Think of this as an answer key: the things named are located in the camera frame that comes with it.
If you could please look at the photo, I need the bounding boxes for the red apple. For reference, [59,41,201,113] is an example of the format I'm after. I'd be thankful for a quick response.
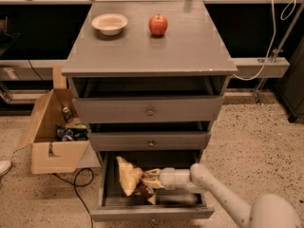
[148,14,168,36]

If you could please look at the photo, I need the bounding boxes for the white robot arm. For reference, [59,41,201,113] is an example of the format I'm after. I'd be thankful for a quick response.
[142,163,302,228]

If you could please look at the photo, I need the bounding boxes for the grey drawer cabinet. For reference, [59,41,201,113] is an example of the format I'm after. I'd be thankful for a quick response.
[62,0,238,160]

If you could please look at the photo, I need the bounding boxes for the cardboard box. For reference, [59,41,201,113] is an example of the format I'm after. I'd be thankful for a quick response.
[15,66,101,174]

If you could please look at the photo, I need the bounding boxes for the black floor cable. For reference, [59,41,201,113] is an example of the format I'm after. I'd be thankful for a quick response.
[52,167,95,228]

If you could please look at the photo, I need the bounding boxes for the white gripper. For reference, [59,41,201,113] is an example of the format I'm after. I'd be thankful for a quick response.
[142,167,191,190]

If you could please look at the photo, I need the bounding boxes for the black wall cable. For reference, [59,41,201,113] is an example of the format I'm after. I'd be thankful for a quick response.
[28,59,46,82]

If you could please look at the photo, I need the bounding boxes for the white bowl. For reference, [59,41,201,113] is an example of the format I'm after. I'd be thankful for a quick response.
[91,13,128,36]

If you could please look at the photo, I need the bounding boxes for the metal soda can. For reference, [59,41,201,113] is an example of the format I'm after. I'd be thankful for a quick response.
[62,107,73,123]

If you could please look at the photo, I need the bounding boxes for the blue snack bag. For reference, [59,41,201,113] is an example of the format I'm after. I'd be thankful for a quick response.
[55,123,88,142]

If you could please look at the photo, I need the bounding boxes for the grey bottom drawer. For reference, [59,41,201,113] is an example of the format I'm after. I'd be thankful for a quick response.
[90,150,214,222]

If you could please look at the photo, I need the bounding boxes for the grey top drawer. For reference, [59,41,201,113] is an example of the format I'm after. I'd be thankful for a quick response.
[73,77,223,124]

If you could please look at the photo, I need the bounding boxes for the brown chip bag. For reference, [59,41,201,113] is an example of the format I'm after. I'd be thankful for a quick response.
[116,157,156,205]

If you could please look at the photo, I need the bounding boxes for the white shoe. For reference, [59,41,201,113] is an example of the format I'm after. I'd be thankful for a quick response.
[0,161,12,177]

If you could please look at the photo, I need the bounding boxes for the white hanging cable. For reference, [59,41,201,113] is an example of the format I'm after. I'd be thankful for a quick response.
[233,0,298,82]

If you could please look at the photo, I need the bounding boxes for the grey middle drawer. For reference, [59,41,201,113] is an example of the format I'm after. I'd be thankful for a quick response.
[88,122,211,151]

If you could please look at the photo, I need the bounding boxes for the grey drawer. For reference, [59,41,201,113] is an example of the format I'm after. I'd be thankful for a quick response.
[90,150,214,222]
[88,122,211,151]
[73,77,223,124]

